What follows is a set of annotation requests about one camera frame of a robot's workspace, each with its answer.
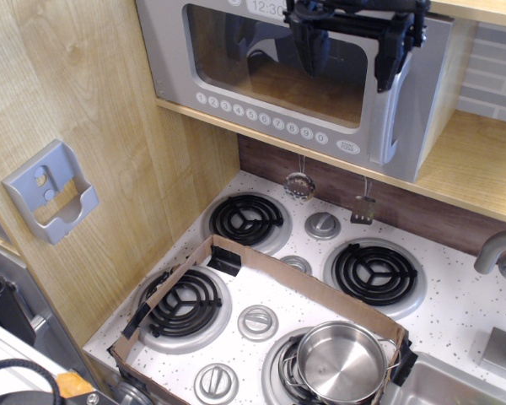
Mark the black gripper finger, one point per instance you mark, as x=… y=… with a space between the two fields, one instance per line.
x=390 y=61
x=312 y=45

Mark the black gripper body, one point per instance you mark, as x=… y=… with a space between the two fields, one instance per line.
x=397 y=23

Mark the silver toy microwave door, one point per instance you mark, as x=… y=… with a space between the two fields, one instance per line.
x=237 y=60

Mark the hanging metal strainer ladle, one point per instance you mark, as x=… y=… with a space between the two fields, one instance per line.
x=298 y=185

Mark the wooden shelf board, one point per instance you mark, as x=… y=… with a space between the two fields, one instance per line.
x=466 y=167

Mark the hanging metal slotted spatula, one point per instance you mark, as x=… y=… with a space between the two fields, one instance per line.
x=364 y=205

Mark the back silver stove knob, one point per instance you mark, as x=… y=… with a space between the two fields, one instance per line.
x=322 y=226

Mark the silver stove knob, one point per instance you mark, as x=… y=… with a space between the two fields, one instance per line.
x=257 y=323
x=297 y=262
x=322 y=226
x=216 y=384

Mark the back left black burner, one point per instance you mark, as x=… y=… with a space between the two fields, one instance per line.
x=251 y=219

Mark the black burner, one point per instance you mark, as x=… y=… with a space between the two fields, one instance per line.
x=251 y=219
x=378 y=272
x=191 y=315
x=281 y=382

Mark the middle silver stove knob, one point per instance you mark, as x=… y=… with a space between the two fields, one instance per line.
x=297 y=262

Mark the back right black burner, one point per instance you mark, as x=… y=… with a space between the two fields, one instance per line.
x=378 y=272

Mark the silver toy faucet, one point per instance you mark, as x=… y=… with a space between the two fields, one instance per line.
x=493 y=253

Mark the centre silver stove knob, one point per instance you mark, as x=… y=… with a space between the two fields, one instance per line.
x=257 y=323

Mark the front left black burner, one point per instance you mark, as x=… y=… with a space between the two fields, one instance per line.
x=191 y=315

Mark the stainless steel pot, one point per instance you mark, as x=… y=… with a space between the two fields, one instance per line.
x=341 y=362

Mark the metal sink basin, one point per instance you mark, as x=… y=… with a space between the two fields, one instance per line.
x=432 y=381

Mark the front right black burner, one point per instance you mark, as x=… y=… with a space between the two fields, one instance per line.
x=281 y=382

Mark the front silver stove knob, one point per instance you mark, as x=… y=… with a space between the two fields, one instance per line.
x=216 y=384

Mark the silver oven front knob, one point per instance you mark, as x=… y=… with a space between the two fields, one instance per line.
x=128 y=394

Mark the brown cardboard barrier frame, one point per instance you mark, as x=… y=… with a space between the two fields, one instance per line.
x=299 y=300

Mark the grey wall phone holder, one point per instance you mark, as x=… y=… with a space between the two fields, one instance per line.
x=40 y=180

